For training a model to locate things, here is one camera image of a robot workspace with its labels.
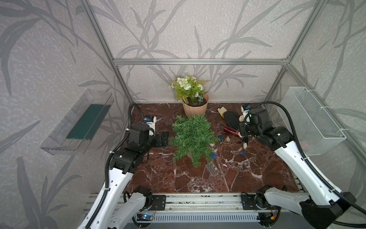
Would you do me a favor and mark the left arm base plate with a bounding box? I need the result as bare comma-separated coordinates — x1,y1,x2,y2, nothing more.
149,195,167,211

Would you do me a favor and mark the red handled tool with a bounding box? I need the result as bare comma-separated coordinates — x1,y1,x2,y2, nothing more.
224,126,240,137

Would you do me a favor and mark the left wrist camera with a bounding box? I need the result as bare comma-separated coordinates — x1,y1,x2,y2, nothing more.
144,114,157,135

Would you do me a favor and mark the black and yellow glove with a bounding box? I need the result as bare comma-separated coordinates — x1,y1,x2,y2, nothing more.
217,107,241,130

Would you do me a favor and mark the white wire mesh basket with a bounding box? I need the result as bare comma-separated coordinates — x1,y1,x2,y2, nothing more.
280,86,347,156

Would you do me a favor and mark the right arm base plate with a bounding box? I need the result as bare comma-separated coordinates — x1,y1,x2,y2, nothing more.
240,192,267,210

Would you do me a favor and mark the small green christmas tree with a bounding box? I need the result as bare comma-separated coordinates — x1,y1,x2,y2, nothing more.
170,114,220,168

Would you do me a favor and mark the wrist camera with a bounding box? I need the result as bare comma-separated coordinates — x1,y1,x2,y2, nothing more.
239,104,251,123
144,114,157,135

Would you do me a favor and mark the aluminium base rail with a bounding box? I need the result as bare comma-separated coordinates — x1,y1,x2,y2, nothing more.
82,191,304,214

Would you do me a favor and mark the potted white flower plant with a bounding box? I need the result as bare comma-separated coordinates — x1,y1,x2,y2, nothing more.
169,75,209,118

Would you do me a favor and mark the clear plastic wall tray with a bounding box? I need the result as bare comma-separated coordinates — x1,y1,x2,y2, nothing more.
40,89,114,156

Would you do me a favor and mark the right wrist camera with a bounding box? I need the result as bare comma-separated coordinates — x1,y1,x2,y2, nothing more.
239,104,251,123

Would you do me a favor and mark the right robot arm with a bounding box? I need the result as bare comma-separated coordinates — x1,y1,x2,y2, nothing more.
239,103,366,229

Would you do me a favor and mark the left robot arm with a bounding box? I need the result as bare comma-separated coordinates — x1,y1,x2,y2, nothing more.
79,103,169,229

